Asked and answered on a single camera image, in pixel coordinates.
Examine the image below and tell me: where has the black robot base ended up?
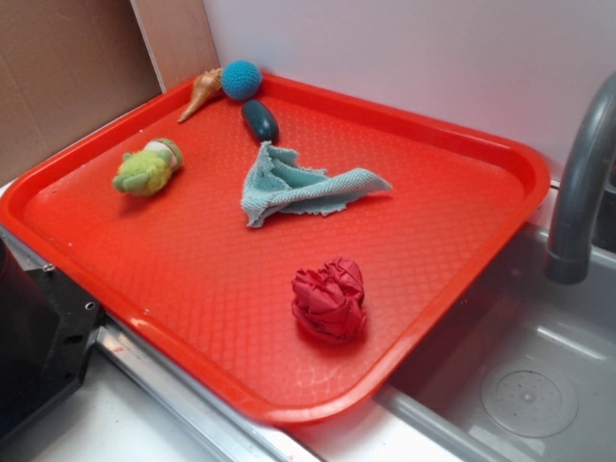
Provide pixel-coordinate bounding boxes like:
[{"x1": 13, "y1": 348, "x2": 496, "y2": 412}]
[{"x1": 1, "y1": 244, "x2": 103, "y2": 447}]

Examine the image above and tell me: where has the dark green plastic pickle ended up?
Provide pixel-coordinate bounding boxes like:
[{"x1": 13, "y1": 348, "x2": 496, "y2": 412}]
[{"x1": 241, "y1": 99, "x2": 279, "y2": 142}]

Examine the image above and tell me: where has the red plastic tray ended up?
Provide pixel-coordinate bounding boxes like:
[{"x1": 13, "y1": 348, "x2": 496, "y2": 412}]
[{"x1": 1, "y1": 75, "x2": 551, "y2": 426}]

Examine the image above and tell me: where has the light blue cloth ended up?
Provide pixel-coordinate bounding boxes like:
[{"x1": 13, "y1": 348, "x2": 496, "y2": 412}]
[{"x1": 241, "y1": 141, "x2": 392, "y2": 228}]

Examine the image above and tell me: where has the crumpled red paper ball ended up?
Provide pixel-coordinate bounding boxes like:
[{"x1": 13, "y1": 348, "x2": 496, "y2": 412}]
[{"x1": 292, "y1": 257, "x2": 368, "y2": 344}]

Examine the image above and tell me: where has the blue crocheted ball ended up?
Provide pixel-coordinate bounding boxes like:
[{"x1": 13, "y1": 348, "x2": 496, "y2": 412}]
[{"x1": 221, "y1": 60, "x2": 263, "y2": 101}]

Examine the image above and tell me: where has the green plush toy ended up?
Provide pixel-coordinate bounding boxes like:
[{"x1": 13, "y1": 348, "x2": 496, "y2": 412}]
[{"x1": 112, "y1": 139, "x2": 184, "y2": 197}]

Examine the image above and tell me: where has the orange spiral seashell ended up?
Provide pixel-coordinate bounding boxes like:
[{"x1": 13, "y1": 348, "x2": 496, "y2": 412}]
[{"x1": 177, "y1": 67, "x2": 223, "y2": 123}]

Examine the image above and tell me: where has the grey plastic toy sink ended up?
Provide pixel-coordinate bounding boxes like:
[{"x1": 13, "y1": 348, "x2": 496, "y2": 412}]
[{"x1": 288, "y1": 211, "x2": 616, "y2": 462}]

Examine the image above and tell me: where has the grey toy faucet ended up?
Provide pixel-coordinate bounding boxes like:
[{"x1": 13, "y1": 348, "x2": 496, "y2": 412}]
[{"x1": 544, "y1": 75, "x2": 615, "y2": 285}]

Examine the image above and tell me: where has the brown cardboard panel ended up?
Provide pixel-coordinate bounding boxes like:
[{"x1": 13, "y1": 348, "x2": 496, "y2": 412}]
[{"x1": 1, "y1": 1, "x2": 218, "y2": 184}]

